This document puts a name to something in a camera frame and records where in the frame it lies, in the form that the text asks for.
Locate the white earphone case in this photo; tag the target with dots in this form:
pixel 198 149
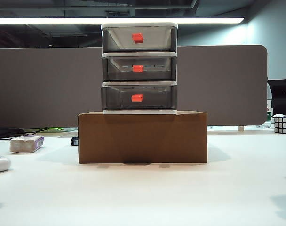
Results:
pixel 0 164

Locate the brown cardboard box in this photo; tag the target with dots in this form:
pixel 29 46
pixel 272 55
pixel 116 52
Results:
pixel 143 139

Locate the small black blue gadget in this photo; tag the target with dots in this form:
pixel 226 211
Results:
pixel 74 142

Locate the green flat item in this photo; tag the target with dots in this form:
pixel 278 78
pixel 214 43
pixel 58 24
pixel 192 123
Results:
pixel 57 129

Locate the grey desk partition panel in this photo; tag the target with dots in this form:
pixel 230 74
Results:
pixel 51 87

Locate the white tissue packet purple label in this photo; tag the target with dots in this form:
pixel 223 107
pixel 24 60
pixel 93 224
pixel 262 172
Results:
pixel 25 144

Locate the clear water bottle green label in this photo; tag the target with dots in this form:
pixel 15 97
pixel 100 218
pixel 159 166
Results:
pixel 269 113

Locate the long ceiling light strip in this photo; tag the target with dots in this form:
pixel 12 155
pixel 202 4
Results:
pixel 51 20

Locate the black Rubik's cube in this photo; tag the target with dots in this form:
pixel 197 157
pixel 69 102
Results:
pixel 284 124

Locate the white plastic drawer cabinet frame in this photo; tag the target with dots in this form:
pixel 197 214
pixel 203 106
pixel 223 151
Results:
pixel 138 23

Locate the white partition foot bracket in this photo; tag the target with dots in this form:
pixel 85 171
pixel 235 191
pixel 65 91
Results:
pixel 240 128

